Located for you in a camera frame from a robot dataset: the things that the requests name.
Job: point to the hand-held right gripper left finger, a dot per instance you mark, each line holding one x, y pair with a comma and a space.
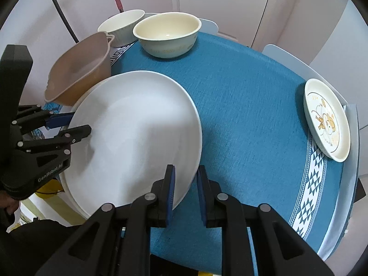
171, 189

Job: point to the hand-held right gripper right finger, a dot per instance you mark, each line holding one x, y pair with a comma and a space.
201, 195

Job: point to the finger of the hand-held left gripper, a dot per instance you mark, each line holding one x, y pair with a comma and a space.
82, 131
60, 120

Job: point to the large white plate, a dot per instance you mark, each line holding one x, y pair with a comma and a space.
72, 197
129, 138

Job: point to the beige plastic bowl with spout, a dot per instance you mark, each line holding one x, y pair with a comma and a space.
83, 63

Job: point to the white ribbed bowl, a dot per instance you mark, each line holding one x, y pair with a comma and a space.
123, 31

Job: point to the cream printed bowl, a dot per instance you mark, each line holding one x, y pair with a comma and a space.
166, 28

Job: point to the cream cartoon print plate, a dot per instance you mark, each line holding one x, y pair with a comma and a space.
325, 120

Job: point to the blue patterned cloth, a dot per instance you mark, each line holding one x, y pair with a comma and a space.
37, 133

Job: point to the yellow striped cloth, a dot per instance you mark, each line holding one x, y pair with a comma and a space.
49, 207

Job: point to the blue tablecloth with white border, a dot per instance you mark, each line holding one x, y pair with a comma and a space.
244, 106

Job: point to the white door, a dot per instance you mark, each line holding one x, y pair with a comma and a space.
224, 3

